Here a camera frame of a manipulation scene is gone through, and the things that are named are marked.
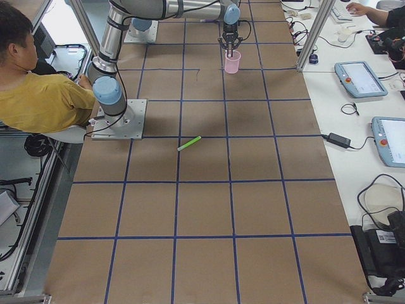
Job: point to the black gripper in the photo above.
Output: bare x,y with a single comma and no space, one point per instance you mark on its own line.
228,31

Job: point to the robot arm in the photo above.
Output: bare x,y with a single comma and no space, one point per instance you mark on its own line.
157,68

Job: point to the pink mesh cup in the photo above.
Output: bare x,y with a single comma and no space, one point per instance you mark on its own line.
232,62

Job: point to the green pen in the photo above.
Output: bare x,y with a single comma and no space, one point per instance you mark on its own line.
189,143

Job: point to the blue teach pendant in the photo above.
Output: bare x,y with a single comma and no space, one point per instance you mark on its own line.
359,80
388,133

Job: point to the black power adapter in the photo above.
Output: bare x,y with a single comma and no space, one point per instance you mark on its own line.
337,140

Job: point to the person in yellow shirt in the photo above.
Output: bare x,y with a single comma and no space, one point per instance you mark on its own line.
30,102

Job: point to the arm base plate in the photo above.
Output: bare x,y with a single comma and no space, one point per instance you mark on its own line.
129,125
141,31

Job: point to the aluminium frame post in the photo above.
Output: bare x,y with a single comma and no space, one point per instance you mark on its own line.
314,33

